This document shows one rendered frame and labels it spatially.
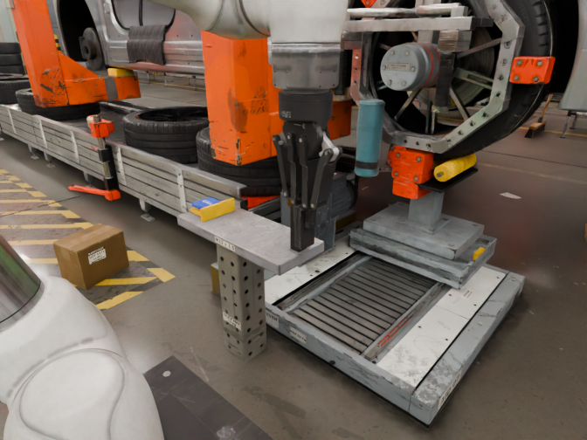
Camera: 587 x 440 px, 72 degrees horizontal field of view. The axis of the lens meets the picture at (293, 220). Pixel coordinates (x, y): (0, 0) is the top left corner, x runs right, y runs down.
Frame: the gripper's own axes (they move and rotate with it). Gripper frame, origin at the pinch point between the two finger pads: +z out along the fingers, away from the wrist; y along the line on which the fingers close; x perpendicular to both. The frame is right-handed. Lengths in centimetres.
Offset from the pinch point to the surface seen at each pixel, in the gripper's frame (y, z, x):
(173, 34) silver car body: -199, -31, 73
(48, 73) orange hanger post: -266, -9, 16
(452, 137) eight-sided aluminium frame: -24, 2, 85
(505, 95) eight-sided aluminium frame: -11, -12, 87
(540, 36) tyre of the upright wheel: -8, -28, 95
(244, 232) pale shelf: -41.4, 21.0, 14.6
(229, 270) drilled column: -46, 33, 11
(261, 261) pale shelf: -27.5, 22.3, 10.4
